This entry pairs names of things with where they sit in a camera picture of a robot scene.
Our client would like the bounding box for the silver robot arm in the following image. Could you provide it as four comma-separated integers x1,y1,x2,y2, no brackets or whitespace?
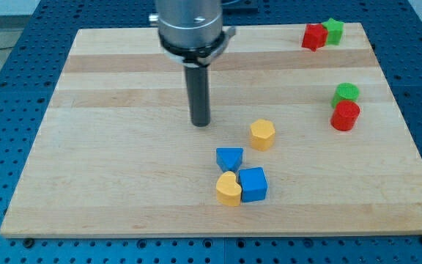
149,0,236,127

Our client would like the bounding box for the yellow hexagon block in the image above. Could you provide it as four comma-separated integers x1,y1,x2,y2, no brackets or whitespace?
250,119,275,151

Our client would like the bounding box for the wooden board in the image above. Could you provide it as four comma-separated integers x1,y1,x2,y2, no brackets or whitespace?
0,23,422,238

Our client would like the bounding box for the blue triangle block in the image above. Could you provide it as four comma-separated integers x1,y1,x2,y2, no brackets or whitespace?
215,147,243,172

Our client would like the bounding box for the red star block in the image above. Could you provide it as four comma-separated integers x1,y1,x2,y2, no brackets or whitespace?
301,23,328,51

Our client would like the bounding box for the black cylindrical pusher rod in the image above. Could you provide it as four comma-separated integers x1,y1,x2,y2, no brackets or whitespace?
184,67,210,127

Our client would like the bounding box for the green star block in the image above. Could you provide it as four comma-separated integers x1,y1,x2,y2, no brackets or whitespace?
322,18,344,45

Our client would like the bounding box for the yellow heart block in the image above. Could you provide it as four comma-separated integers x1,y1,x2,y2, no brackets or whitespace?
215,171,242,207

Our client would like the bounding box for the red cylinder block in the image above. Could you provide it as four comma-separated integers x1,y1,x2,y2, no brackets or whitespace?
330,100,360,131

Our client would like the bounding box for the green cylinder block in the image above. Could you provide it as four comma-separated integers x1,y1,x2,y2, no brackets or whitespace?
331,82,360,108

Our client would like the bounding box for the blue cube block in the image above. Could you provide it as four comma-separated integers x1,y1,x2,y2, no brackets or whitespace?
238,167,268,202

